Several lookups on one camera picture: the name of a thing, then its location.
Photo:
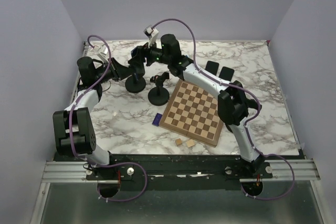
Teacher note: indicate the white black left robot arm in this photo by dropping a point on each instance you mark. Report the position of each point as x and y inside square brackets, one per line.
[73, 128]

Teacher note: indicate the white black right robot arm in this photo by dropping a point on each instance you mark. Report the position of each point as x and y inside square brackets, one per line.
[232, 103]

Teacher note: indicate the black phone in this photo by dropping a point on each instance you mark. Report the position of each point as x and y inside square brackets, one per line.
[134, 52]

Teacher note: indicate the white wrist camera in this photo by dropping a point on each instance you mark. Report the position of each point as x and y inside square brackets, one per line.
[152, 34]
[102, 53]

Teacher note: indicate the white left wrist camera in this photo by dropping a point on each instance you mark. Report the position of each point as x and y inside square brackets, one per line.
[102, 53]

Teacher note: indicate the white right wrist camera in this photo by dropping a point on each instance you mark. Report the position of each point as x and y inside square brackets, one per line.
[152, 34]

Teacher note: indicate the black back phone stand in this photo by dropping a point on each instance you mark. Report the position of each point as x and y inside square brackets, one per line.
[136, 82]

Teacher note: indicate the wooden chessboard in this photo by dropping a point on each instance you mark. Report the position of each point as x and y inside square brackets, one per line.
[192, 112]

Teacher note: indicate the blue phone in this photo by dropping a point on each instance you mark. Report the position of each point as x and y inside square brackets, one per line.
[226, 73]

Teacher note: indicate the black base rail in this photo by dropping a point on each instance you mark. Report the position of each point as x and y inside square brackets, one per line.
[178, 172]

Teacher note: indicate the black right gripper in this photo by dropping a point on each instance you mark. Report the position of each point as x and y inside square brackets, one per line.
[144, 52]

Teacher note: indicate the silver black smartphone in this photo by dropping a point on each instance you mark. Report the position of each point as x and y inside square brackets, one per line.
[212, 67]

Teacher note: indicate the dark blue rectangular block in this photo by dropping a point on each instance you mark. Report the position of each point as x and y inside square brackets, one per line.
[157, 119]

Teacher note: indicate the black phone stand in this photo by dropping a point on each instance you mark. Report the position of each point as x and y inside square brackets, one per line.
[159, 95]
[136, 82]

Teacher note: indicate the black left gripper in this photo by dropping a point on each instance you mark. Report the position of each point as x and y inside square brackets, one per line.
[118, 71]

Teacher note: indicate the brown wooden cube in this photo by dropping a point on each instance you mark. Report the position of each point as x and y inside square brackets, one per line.
[178, 142]

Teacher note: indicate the aluminium extrusion rail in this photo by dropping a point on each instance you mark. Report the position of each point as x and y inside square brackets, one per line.
[65, 172]

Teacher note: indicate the light wooden cube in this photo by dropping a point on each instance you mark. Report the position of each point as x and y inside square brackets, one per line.
[190, 143]

